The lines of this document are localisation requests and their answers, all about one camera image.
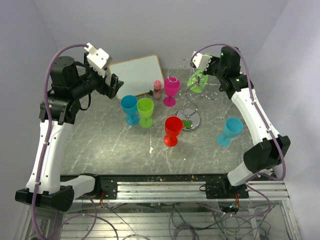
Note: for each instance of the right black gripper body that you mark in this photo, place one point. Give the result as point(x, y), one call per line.
point(213, 68)

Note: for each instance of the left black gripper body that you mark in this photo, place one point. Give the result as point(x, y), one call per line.
point(98, 83)

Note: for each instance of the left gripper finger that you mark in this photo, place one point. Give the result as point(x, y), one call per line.
point(114, 80)
point(115, 86)

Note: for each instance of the blue wine glass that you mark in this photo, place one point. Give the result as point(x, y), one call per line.
point(231, 129)
point(129, 106)

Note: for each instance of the green wine glass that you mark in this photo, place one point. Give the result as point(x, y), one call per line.
point(145, 108)
point(197, 81)

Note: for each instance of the pink wine glass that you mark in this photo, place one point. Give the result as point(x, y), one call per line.
point(171, 88)

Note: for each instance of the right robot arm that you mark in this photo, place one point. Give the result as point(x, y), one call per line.
point(269, 146)

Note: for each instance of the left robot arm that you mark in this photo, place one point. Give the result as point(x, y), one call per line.
point(71, 81)

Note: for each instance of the green wine glass on table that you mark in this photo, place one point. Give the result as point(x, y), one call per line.
point(145, 108)

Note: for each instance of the chrome wine glass rack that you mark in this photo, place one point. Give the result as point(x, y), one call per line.
point(189, 112)

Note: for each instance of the red wine glass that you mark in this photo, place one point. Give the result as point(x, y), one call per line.
point(173, 127)

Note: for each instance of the small pink bottle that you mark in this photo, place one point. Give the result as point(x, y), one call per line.
point(157, 89)

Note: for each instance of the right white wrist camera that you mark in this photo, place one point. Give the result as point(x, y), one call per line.
point(201, 61)

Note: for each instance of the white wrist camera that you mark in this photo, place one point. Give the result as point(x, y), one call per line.
point(201, 61)
point(98, 59)

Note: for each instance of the small whiteboard with wooden frame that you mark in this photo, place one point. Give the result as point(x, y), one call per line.
point(138, 75)

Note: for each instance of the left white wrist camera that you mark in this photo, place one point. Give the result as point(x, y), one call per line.
point(98, 59)

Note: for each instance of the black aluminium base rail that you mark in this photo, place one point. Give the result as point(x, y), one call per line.
point(168, 188)

